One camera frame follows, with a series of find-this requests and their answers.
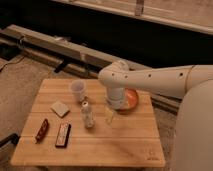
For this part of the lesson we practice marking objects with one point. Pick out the orange ceramic bowl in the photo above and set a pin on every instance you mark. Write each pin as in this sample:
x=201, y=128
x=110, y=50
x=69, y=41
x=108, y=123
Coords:
x=131, y=100

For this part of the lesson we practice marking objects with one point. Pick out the wooden table board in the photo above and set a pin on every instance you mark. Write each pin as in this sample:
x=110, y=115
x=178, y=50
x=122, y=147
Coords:
x=130, y=140

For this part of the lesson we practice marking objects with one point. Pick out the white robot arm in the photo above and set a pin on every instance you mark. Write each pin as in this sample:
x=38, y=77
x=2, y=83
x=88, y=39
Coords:
x=193, y=85

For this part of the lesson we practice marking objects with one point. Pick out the long metal rail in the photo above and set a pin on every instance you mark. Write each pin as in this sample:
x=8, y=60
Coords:
x=66, y=50

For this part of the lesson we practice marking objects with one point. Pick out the clear plastic bottle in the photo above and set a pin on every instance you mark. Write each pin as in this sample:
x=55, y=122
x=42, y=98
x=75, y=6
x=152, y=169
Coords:
x=87, y=115

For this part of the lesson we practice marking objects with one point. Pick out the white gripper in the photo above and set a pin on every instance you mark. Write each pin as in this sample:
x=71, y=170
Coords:
x=115, y=98

